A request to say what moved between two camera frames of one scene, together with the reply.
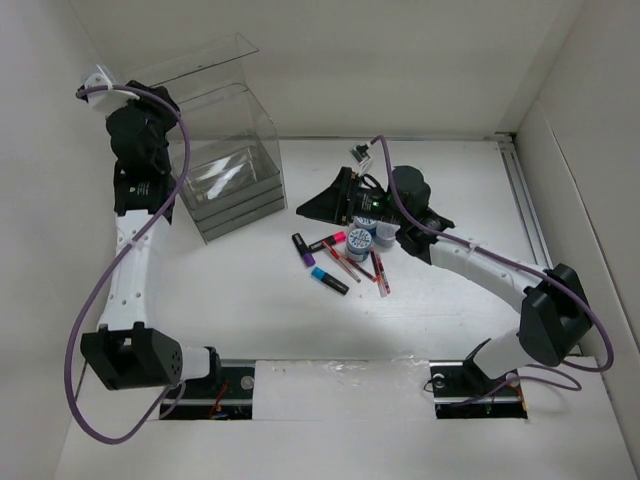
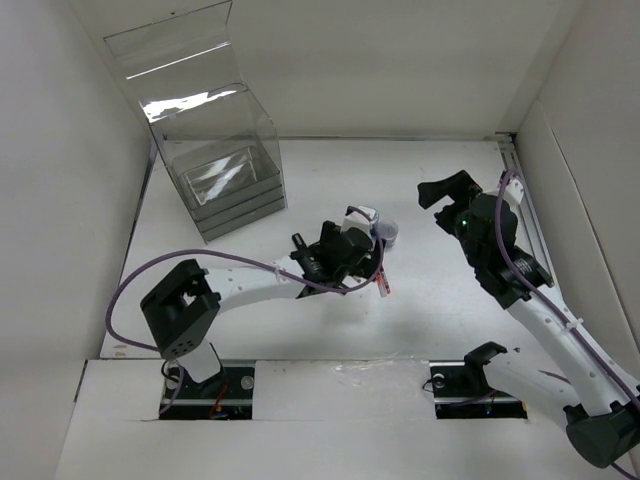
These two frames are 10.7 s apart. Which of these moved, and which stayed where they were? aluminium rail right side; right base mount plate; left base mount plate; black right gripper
Moved: black right gripper
Stayed: right base mount plate; left base mount plate; aluminium rail right side
